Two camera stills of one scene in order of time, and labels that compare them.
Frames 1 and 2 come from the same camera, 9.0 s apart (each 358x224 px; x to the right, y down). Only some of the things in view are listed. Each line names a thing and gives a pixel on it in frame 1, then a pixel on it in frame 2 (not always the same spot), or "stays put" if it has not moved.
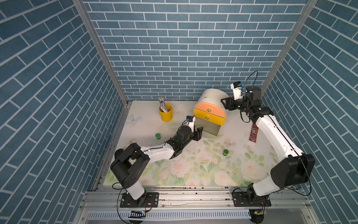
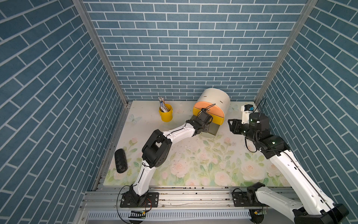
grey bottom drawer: [208, 126] stays put
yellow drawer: [208, 117] stays put
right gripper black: [228, 103] to [234, 127]
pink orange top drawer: [210, 108] stays put
